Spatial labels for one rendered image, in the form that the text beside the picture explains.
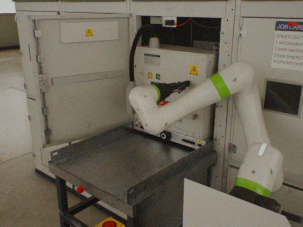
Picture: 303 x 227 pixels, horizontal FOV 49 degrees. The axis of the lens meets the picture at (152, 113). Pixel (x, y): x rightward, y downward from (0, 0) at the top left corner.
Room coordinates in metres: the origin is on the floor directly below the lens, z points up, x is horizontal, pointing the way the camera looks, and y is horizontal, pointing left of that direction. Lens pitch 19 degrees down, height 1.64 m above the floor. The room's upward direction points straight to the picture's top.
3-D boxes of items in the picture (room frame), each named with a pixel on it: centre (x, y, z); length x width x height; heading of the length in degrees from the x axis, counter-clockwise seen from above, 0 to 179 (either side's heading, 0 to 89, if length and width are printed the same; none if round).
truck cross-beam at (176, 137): (1.84, -0.10, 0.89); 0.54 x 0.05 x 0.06; 49
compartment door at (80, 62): (1.95, 0.39, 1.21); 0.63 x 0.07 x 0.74; 124
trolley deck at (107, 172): (1.62, 0.09, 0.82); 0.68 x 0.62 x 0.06; 139
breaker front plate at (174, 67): (1.83, -0.09, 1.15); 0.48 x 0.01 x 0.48; 49
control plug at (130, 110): (1.91, 0.11, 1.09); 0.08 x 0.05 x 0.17; 139
